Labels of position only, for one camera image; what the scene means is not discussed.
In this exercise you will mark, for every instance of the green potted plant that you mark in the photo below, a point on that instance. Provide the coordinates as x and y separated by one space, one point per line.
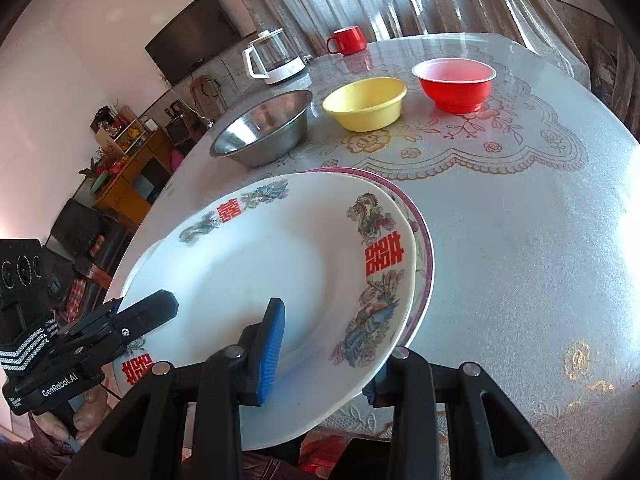
89 167

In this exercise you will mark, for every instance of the wooden chair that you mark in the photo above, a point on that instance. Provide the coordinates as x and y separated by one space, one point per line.
202 90

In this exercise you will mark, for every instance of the pink bag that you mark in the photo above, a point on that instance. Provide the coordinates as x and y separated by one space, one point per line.
176 160

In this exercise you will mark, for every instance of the wooden desk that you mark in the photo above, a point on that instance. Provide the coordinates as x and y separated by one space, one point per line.
125 180

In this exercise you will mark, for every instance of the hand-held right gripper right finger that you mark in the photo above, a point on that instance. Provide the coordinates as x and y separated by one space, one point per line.
415 385

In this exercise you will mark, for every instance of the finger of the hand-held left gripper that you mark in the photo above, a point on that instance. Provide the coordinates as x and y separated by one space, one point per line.
135 317

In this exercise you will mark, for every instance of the black armchair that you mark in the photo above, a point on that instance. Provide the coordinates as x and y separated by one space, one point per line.
80 225

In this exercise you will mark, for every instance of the white glass electric kettle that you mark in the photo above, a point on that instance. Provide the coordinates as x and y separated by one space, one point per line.
275 60

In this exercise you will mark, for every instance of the black speaker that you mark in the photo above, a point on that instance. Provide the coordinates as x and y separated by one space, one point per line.
177 130

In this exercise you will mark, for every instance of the wooden desktop shelf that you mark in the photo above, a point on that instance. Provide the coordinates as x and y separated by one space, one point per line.
120 130

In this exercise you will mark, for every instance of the red mug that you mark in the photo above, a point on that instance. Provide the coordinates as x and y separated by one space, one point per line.
350 40

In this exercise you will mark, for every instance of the stainless steel bowl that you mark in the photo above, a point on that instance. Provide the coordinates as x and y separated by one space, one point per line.
260 135

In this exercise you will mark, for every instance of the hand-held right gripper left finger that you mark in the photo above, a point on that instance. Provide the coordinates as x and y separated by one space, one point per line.
270 350

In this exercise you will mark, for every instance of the purple-rimmed floral plate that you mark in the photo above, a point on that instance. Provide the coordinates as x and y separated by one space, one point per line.
424 260

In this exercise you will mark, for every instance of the black wall television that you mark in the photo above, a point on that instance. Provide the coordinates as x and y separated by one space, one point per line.
192 40

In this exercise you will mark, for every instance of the red plastic bowl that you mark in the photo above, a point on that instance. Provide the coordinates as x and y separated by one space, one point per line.
450 95

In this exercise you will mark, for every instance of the person's left hand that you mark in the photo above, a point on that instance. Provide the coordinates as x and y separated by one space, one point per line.
87 410

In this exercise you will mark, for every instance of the yellow plate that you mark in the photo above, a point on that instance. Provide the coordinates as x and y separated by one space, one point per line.
365 110

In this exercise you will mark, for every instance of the person's left forearm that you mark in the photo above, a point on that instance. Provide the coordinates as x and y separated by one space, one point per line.
35 452

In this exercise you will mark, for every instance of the white dragon-print plate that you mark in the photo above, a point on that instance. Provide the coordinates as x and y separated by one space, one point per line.
280 270

